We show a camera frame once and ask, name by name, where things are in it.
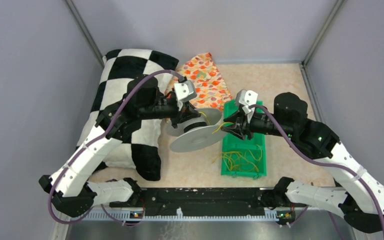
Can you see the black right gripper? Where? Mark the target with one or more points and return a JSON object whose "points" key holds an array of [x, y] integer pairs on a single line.
{"points": [[242, 128]]}

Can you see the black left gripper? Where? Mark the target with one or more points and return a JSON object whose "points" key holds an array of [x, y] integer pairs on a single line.
{"points": [[186, 113]]}

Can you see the white perforated cable spool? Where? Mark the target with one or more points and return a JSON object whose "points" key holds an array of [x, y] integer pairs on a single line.
{"points": [[196, 133]]}

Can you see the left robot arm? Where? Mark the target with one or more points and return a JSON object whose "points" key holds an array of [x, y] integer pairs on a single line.
{"points": [[69, 190]]}

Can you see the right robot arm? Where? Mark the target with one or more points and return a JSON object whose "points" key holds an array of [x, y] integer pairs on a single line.
{"points": [[360, 199]]}

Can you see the floral orange fabric pouch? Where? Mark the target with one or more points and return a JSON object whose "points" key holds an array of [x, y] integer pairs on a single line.
{"points": [[211, 88]]}

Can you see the green plastic compartment bin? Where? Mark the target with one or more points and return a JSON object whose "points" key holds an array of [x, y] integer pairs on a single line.
{"points": [[243, 158]]}

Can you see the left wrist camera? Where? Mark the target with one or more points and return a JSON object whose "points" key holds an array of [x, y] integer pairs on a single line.
{"points": [[185, 91]]}

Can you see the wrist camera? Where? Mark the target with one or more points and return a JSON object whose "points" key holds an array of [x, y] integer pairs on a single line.
{"points": [[244, 99], [185, 91]]}

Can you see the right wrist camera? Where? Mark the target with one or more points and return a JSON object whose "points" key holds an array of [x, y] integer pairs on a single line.
{"points": [[244, 99]]}

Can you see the aluminium frame rail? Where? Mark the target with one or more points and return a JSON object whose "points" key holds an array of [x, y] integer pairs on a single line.
{"points": [[300, 222]]}

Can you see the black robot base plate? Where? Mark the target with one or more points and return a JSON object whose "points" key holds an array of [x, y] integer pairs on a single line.
{"points": [[207, 202]]}

